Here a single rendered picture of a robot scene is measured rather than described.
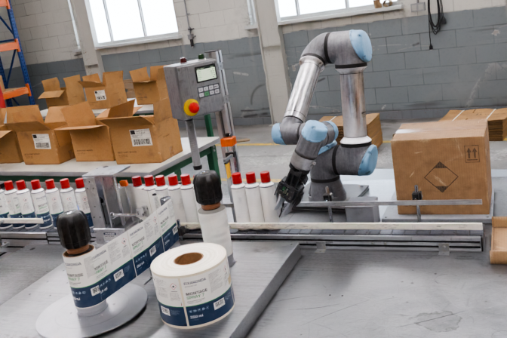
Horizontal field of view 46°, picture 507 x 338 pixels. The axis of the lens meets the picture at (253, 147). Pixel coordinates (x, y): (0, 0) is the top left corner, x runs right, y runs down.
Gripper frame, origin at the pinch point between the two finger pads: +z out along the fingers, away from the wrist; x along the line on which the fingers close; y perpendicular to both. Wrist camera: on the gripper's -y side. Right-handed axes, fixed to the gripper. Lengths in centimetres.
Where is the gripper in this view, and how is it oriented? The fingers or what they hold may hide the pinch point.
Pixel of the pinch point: (281, 213)
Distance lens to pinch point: 207.8
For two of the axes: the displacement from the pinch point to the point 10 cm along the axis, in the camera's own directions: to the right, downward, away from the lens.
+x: 8.7, 4.4, -2.3
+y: -3.7, 2.7, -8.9
